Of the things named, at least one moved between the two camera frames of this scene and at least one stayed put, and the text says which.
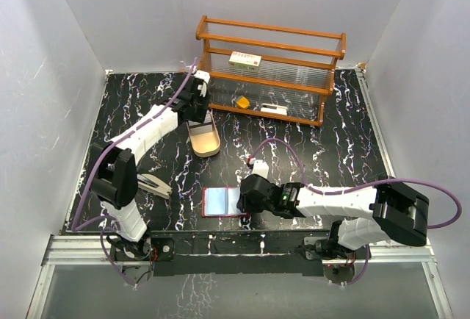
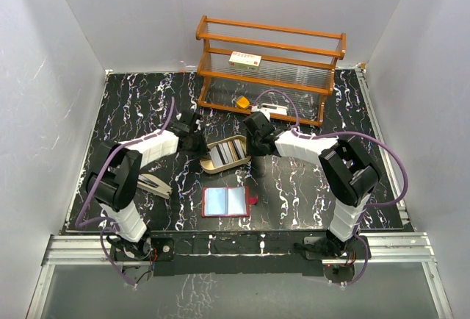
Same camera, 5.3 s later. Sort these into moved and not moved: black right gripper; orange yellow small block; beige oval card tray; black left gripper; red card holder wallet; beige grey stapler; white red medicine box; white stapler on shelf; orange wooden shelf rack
Moved: black left gripper; black right gripper; beige oval card tray
Not moved: white red medicine box; beige grey stapler; red card holder wallet; white stapler on shelf; orange yellow small block; orange wooden shelf rack
